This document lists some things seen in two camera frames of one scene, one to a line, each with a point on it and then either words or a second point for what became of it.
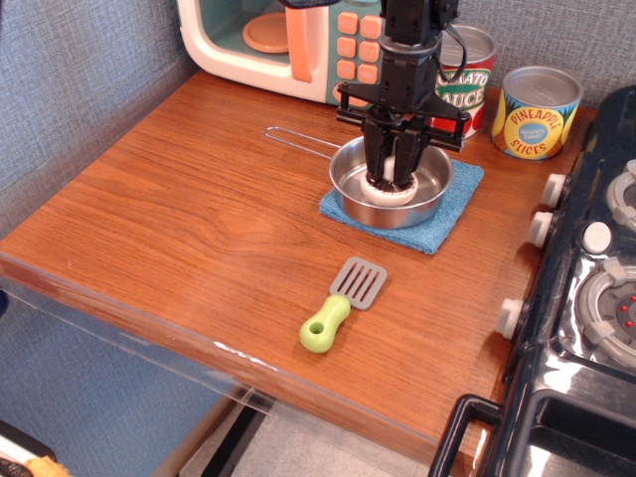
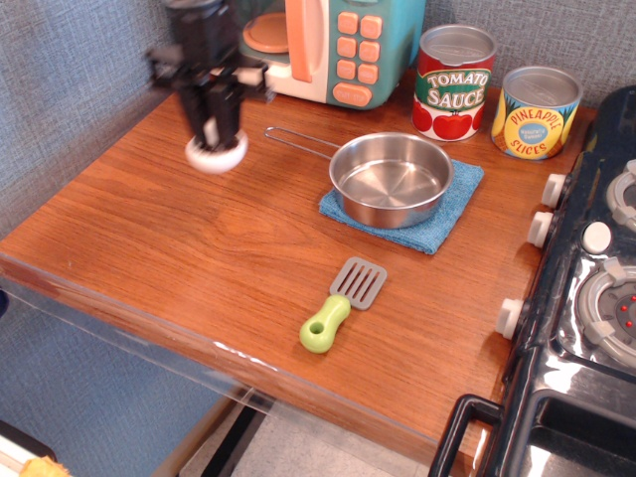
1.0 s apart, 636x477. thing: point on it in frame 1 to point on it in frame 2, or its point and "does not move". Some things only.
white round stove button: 596,238 does not move
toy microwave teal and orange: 306,53 does not move
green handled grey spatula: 357,285 does not move
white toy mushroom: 386,193 to 211,156
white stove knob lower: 509,316 does not move
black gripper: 403,101 to 207,53
